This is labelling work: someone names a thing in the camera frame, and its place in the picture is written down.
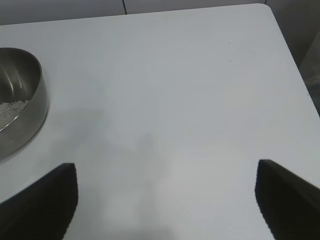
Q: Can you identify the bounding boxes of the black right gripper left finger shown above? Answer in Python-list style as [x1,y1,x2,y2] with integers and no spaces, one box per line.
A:
[0,162,79,240]

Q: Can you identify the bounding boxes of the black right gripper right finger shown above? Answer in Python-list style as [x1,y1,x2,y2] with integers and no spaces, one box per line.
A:
[254,159,320,240]

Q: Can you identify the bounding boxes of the stainless steel mixing bowl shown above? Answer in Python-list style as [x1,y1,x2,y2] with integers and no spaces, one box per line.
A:
[0,47,49,161]

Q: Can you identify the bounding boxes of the white rice grains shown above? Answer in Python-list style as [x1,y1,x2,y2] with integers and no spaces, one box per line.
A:
[0,99,30,129]

